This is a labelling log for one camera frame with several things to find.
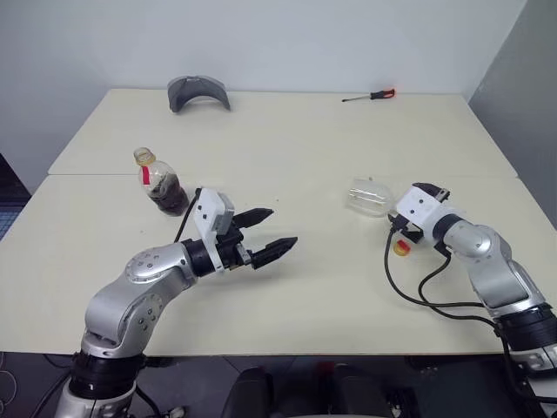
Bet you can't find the bottle with dark liquid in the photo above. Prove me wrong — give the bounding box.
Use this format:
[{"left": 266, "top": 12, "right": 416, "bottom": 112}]
[{"left": 132, "top": 146, "right": 190, "bottom": 216}]

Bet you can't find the red black handled screwdriver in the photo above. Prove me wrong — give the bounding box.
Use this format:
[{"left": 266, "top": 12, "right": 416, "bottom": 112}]
[{"left": 341, "top": 88, "right": 397, "bottom": 104}]

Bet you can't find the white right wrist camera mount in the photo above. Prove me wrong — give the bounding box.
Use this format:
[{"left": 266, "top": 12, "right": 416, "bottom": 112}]
[{"left": 393, "top": 185, "right": 462, "bottom": 239}]

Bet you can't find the grey baseball cap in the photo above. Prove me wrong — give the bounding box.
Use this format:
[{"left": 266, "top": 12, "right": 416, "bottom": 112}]
[{"left": 167, "top": 75, "right": 232, "bottom": 116}]

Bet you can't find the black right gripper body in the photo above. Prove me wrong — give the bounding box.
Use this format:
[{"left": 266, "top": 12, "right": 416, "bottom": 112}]
[{"left": 397, "top": 220, "right": 426, "bottom": 245}]

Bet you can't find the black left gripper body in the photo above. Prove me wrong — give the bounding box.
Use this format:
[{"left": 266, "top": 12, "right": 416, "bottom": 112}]
[{"left": 216, "top": 221, "right": 256, "bottom": 272}]

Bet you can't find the dark rounded shape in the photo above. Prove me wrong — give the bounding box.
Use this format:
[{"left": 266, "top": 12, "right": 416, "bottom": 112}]
[{"left": 223, "top": 367, "right": 276, "bottom": 418}]

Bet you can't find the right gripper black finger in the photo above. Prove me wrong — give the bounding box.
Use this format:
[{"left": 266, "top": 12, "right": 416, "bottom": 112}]
[{"left": 413, "top": 182, "right": 452, "bottom": 204}]

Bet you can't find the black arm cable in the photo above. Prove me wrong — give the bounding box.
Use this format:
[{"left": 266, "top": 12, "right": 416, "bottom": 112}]
[
  {"left": 172, "top": 187, "right": 203, "bottom": 244},
  {"left": 383, "top": 215, "right": 526, "bottom": 395}
]

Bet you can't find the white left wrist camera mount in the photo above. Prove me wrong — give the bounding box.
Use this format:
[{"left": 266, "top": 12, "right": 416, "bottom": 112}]
[{"left": 192, "top": 186, "right": 237, "bottom": 274}]

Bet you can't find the clear plastic bottle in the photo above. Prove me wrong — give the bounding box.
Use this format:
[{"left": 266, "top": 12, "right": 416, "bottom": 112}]
[{"left": 345, "top": 177, "right": 396, "bottom": 218}]

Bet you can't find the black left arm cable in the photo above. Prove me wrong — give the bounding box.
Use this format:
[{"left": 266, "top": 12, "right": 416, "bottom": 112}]
[{"left": 172, "top": 187, "right": 203, "bottom": 244}]

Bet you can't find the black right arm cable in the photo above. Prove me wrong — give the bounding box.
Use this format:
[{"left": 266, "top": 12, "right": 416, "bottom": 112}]
[{"left": 383, "top": 215, "right": 526, "bottom": 395}]

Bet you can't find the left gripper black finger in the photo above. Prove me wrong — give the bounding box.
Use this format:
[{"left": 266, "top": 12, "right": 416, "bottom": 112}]
[
  {"left": 252, "top": 236, "right": 299, "bottom": 273},
  {"left": 234, "top": 207, "right": 276, "bottom": 230}
]

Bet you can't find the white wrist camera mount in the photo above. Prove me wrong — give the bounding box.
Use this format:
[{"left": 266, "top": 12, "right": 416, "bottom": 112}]
[
  {"left": 393, "top": 185, "right": 462, "bottom": 239},
  {"left": 192, "top": 186, "right": 237, "bottom": 274}
]

